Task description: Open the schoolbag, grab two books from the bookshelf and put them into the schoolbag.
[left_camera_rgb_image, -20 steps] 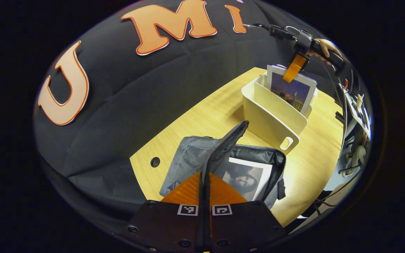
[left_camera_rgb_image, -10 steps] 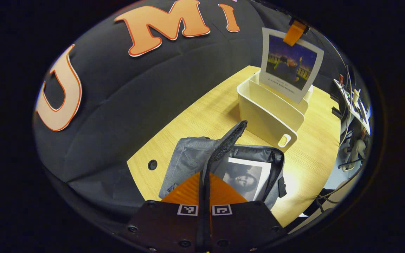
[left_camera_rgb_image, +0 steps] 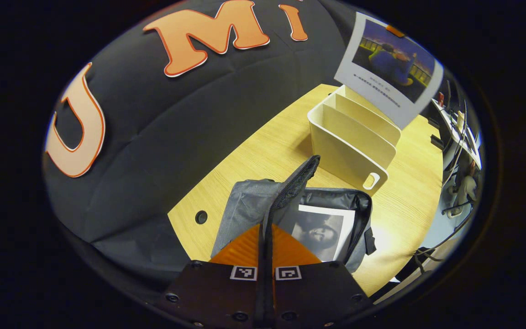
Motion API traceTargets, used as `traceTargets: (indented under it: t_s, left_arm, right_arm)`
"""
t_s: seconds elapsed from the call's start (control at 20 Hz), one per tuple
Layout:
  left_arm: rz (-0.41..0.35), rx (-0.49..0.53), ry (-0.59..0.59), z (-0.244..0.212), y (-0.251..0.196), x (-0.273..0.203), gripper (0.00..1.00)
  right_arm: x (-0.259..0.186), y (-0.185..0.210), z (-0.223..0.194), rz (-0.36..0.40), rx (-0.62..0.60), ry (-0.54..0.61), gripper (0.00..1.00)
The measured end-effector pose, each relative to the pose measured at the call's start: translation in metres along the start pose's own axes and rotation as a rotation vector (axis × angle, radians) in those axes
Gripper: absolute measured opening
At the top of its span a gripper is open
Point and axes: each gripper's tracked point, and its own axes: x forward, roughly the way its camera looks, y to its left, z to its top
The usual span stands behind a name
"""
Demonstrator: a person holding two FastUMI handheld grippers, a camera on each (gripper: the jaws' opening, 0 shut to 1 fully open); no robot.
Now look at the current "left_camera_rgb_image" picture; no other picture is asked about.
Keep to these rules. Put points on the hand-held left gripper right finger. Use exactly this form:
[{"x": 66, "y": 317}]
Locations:
[{"x": 313, "y": 292}]

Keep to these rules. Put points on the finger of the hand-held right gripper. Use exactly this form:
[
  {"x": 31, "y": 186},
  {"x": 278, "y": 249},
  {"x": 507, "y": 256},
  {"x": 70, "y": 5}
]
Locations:
[{"x": 395, "y": 31}]

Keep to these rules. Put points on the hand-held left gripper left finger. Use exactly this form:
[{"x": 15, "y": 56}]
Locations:
[{"x": 217, "y": 292}]

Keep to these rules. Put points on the blue spine book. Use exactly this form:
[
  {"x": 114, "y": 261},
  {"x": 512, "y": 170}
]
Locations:
[{"x": 388, "y": 64}]

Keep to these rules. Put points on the portrait cover book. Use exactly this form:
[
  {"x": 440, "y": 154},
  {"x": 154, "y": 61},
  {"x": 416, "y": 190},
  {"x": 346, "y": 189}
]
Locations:
[{"x": 322, "y": 233}]

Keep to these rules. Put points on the grey schoolbag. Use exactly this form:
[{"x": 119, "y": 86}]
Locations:
[{"x": 244, "y": 205}]

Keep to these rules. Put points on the white bookshelf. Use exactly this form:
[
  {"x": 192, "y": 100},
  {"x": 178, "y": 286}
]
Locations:
[{"x": 349, "y": 146}]

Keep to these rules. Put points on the white side desk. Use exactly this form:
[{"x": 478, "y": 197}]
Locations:
[{"x": 466, "y": 137}]

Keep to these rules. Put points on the black backdrop cloth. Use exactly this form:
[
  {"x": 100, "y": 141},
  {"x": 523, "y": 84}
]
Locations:
[{"x": 153, "y": 160}]

